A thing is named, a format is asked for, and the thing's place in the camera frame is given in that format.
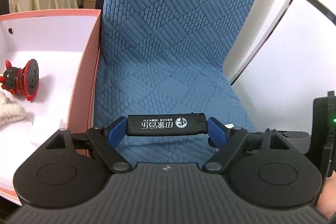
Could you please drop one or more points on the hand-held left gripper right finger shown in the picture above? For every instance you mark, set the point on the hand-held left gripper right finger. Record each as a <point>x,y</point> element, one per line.
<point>216,132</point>

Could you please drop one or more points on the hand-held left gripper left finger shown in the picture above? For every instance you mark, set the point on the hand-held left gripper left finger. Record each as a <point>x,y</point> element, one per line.
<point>117,132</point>

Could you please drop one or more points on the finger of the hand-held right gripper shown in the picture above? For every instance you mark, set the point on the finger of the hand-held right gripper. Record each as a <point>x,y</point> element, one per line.
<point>295,134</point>

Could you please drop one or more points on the black lighter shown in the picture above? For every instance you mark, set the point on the black lighter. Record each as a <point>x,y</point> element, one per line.
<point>165,124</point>

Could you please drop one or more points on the pink cardboard box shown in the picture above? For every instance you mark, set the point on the pink cardboard box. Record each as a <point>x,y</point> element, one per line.
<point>86,64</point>

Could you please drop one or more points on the red and black figurine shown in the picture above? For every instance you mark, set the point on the red and black figurine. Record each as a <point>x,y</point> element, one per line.
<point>22,79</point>

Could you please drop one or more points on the white plush toy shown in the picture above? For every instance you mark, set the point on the white plush toy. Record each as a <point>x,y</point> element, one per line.
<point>10,109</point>

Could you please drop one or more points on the person's right hand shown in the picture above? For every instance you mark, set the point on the person's right hand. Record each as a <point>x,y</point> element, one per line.
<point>328,197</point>

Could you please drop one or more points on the blue textured mat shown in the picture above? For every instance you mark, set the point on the blue textured mat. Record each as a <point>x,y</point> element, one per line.
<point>170,43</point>

